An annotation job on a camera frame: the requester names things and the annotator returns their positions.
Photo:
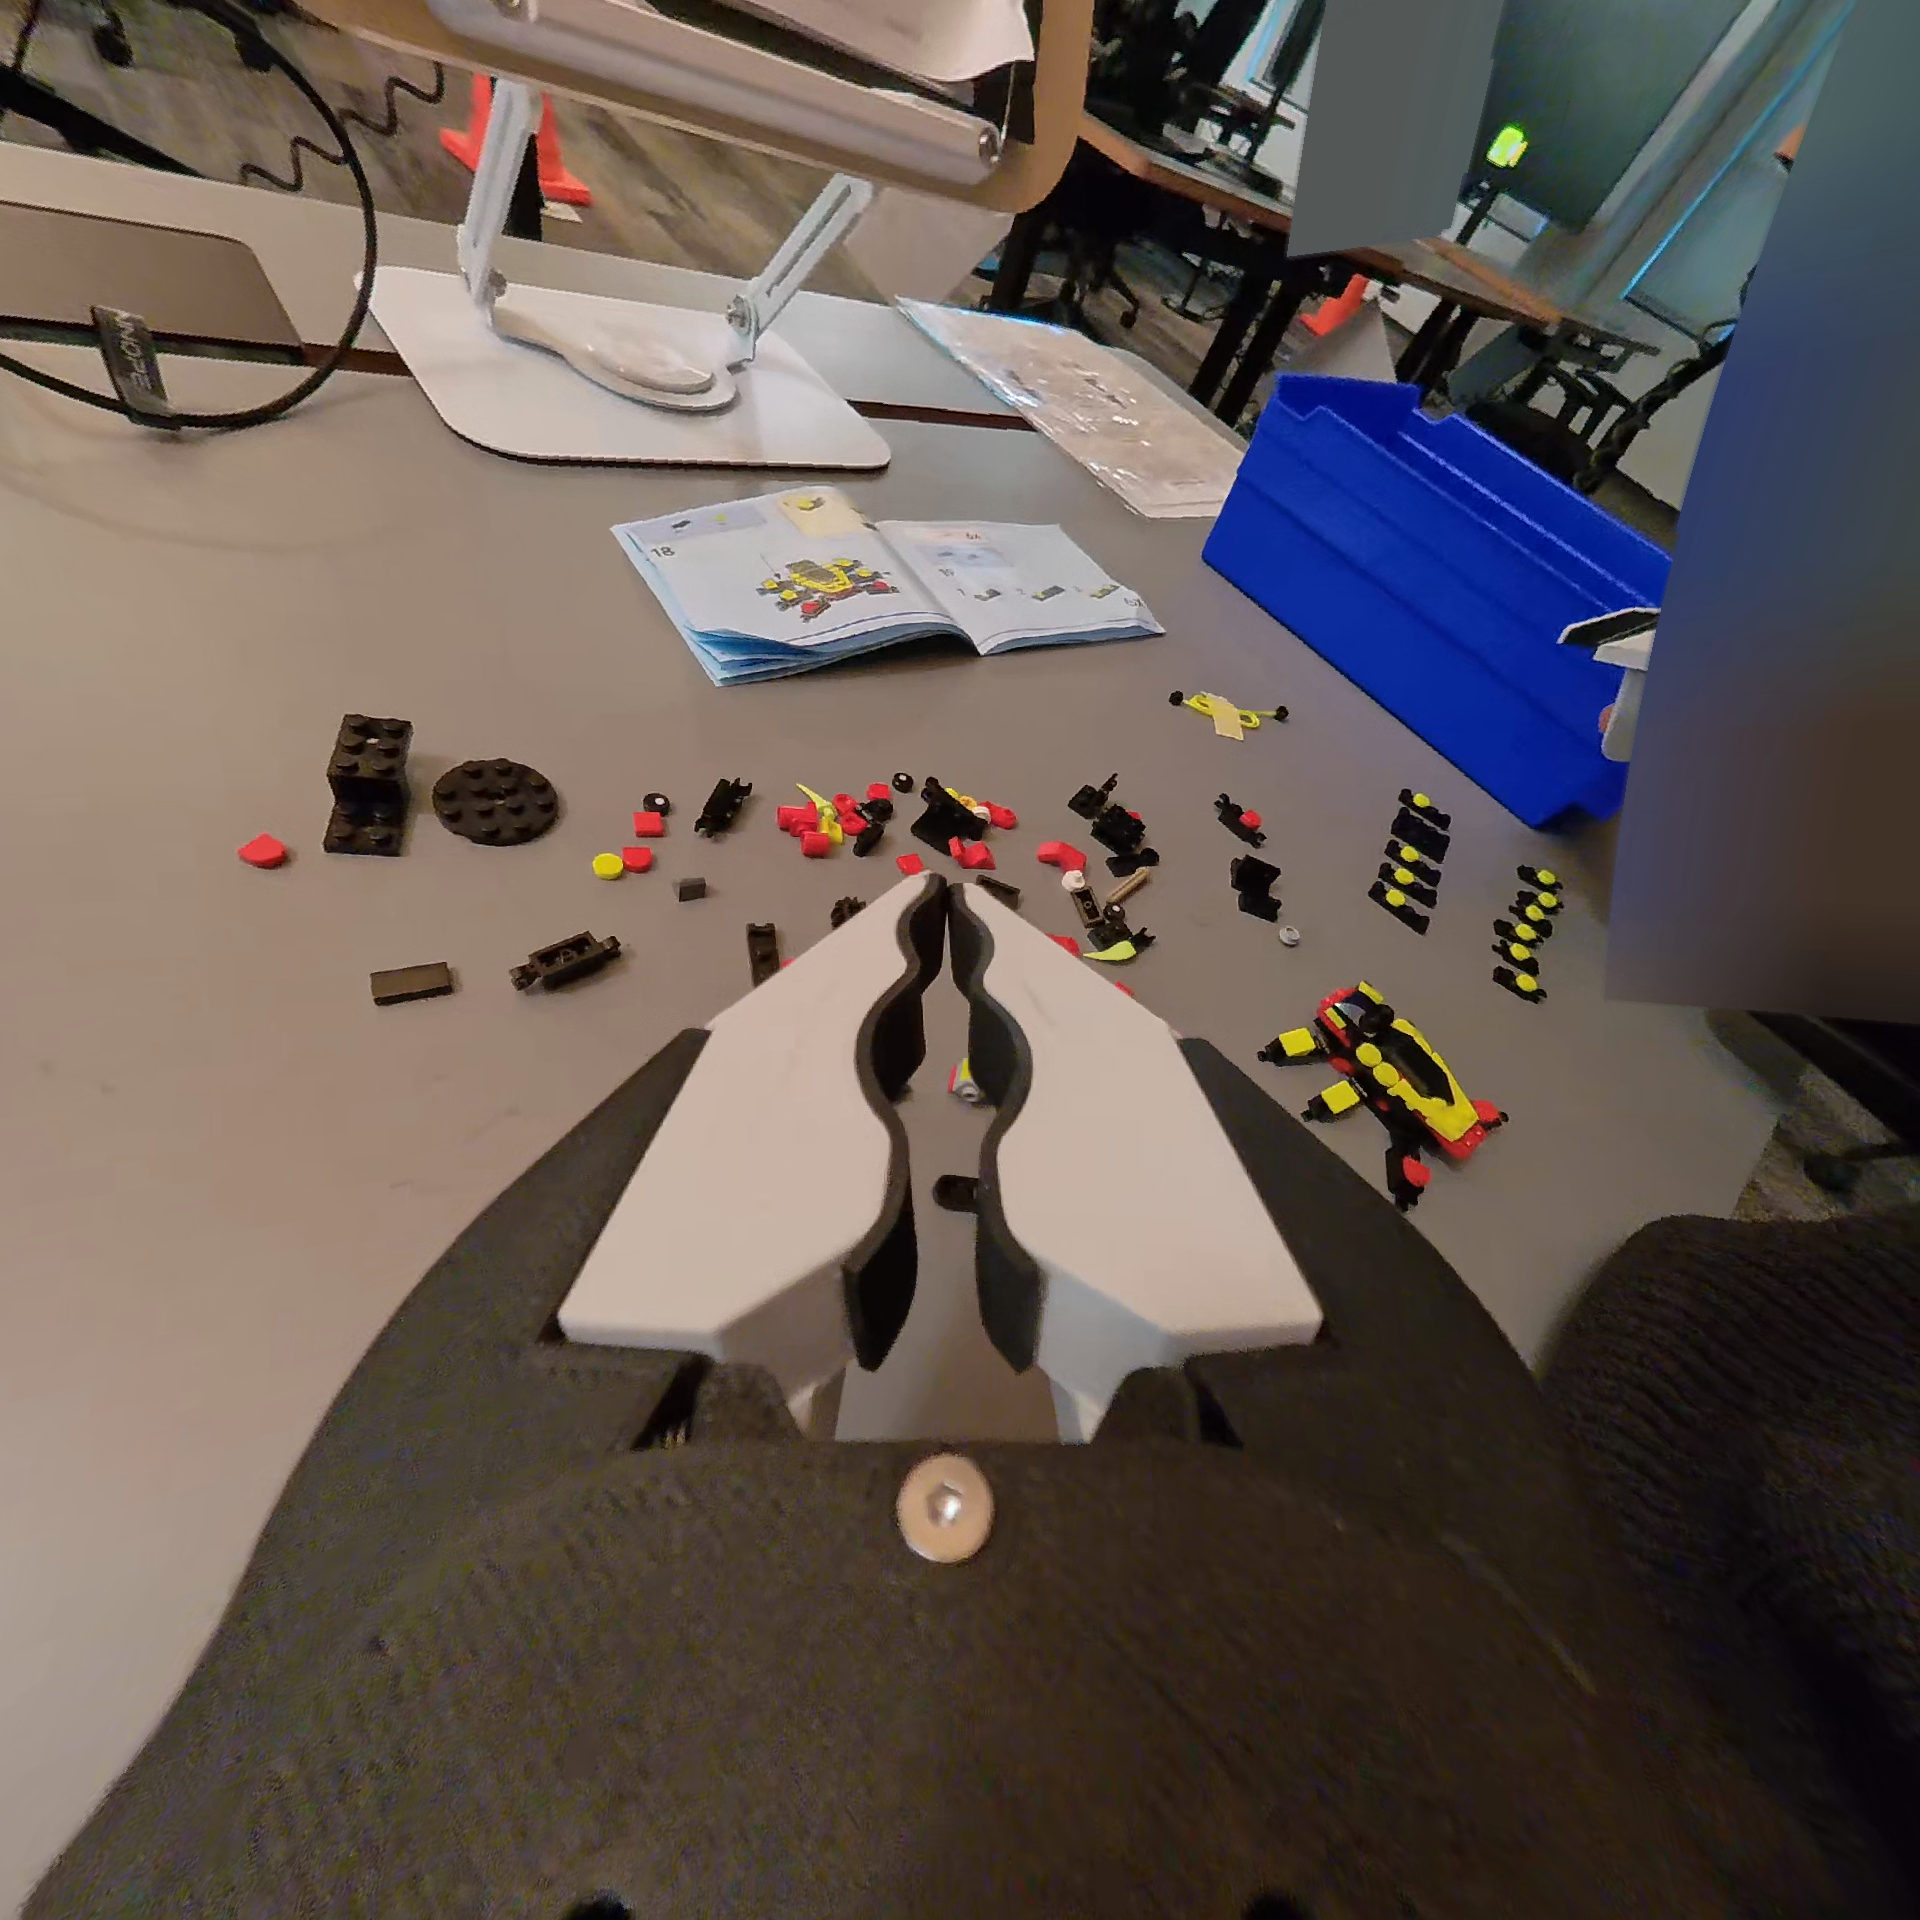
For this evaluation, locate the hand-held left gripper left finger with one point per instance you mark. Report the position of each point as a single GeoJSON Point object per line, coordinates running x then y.
{"type": "Point", "coordinates": [720, 1171]}

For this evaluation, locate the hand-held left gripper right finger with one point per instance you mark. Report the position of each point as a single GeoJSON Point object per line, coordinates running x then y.
{"type": "Point", "coordinates": [1154, 1200]}

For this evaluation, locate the yellow black lego spider model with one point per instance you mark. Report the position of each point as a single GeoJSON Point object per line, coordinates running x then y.
{"type": "Point", "coordinates": [1403, 1065]}

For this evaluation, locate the pile of lego pieces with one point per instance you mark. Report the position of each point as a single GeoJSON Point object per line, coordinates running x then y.
{"type": "Point", "coordinates": [943, 813]}

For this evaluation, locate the group of black yellow-studded lego legs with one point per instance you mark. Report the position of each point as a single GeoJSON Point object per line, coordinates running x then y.
{"type": "Point", "coordinates": [1413, 820]}

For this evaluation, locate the black lego clip plate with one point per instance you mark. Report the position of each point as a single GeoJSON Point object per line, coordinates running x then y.
{"type": "Point", "coordinates": [566, 960]}

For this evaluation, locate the black flat lego tile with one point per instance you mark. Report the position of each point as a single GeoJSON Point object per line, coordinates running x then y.
{"type": "Point", "coordinates": [410, 982]}

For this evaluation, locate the black red lego hinge piece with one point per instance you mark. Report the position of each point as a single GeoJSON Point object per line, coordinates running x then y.
{"type": "Point", "coordinates": [1238, 819]}

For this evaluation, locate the black round lego plate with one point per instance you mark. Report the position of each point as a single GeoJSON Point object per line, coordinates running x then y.
{"type": "Point", "coordinates": [499, 803]}

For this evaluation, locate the yellow-green lego axle piece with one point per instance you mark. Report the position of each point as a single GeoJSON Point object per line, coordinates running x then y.
{"type": "Point", "coordinates": [1233, 716]}

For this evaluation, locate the black stacked lego bricks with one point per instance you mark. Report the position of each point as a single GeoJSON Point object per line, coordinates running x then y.
{"type": "Point", "coordinates": [369, 751]}

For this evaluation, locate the red rounded lego tile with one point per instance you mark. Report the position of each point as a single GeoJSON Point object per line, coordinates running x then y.
{"type": "Point", "coordinates": [262, 851]}

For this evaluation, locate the blue lego instruction booklet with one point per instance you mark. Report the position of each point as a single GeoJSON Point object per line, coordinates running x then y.
{"type": "Point", "coordinates": [841, 601]}

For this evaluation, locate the person's dark knit clothing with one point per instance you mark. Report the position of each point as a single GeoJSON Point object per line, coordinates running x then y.
{"type": "Point", "coordinates": [1771, 1425]}

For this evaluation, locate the blue plastic bin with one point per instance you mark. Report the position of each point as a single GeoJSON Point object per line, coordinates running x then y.
{"type": "Point", "coordinates": [1424, 554]}

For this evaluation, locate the black office chair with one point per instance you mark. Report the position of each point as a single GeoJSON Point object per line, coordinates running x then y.
{"type": "Point", "coordinates": [1574, 404]}
{"type": "Point", "coordinates": [1845, 1081]}

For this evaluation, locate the white laptop stand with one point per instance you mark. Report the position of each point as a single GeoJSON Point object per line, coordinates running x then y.
{"type": "Point", "coordinates": [644, 390]}

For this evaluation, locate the clear plastic bag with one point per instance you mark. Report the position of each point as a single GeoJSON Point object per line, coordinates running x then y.
{"type": "Point", "coordinates": [1095, 404]}

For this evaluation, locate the orange traffic cone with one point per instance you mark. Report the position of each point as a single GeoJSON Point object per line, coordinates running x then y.
{"type": "Point", "coordinates": [563, 172]}
{"type": "Point", "coordinates": [1334, 313]}

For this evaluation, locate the wooden desk black legs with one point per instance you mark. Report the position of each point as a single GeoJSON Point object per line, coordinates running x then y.
{"type": "Point", "coordinates": [1185, 165]}
{"type": "Point", "coordinates": [1501, 292]}

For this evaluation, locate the dark flat electronic device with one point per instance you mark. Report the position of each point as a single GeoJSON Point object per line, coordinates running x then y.
{"type": "Point", "coordinates": [134, 278]}

